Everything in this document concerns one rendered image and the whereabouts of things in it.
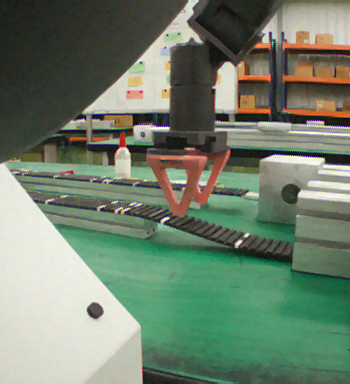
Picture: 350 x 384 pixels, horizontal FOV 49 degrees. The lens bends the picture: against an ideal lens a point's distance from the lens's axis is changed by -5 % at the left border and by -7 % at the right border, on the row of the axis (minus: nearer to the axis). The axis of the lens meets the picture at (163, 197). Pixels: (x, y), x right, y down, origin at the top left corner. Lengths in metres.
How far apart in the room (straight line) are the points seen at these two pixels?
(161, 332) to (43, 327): 0.15
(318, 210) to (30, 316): 0.32
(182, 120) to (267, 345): 0.28
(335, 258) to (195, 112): 0.23
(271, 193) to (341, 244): 0.22
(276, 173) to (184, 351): 0.38
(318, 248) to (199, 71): 0.24
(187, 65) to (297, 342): 0.32
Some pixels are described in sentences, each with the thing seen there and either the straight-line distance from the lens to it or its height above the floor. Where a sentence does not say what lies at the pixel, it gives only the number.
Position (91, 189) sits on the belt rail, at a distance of 0.82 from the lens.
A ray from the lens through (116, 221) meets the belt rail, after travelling 0.55.
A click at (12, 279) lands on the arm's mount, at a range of 0.19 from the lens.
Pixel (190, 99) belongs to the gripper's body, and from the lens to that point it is 0.48.
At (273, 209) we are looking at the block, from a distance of 0.63.
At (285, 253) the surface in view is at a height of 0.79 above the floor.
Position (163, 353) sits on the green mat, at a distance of 0.29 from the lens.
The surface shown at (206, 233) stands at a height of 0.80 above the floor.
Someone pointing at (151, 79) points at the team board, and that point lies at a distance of 3.64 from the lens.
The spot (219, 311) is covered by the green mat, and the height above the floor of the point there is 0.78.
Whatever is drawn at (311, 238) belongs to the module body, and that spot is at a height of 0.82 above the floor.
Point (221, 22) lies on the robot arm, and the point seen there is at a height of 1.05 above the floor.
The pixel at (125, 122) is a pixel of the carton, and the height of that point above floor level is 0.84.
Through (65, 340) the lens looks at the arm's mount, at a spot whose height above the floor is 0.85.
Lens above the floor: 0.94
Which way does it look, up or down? 12 degrees down
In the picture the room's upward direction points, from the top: straight up
